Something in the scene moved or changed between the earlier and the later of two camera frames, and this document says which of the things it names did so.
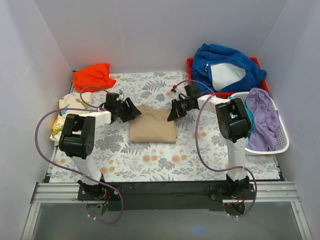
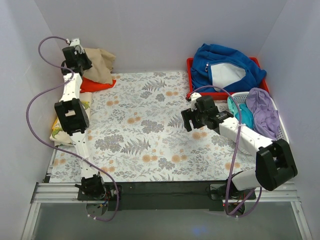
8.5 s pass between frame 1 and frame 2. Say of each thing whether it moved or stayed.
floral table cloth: stayed
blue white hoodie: stayed
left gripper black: moved
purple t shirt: stayed
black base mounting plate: stayed
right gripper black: moved
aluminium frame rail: stayed
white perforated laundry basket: stayed
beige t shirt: moved
